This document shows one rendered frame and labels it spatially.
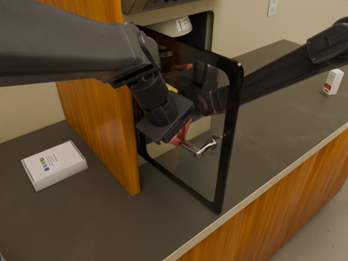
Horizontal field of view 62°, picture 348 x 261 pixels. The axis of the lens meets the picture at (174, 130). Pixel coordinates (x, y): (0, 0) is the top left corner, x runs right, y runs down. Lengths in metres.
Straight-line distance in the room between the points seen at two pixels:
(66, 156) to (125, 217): 0.29
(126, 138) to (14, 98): 0.55
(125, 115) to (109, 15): 0.22
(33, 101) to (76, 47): 0.92
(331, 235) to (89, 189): 1.60
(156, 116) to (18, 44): 0.33
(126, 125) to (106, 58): 0.40
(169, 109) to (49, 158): 0.56
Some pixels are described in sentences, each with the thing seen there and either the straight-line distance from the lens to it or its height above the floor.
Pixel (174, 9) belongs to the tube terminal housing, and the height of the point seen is 1.39.
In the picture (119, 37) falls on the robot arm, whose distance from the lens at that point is 0.36.
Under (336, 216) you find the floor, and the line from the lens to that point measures 2.23.
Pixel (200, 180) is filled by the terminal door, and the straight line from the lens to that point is 0.71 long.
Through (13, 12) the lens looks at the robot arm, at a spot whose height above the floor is 1.54.
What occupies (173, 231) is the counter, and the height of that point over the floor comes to 0.94.
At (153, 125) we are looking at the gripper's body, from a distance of 0.53.
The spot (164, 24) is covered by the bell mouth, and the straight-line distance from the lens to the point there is 0.81.
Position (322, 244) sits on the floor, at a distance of 2.05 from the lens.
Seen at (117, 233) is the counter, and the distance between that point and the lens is 0.78.
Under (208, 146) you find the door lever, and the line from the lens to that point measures 0.59.
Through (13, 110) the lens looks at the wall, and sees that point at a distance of 1.16.
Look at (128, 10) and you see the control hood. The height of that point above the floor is 1.42.
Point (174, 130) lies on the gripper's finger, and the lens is 0.53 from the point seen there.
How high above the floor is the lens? 1.59
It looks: 37 degrees down
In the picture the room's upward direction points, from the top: straight up
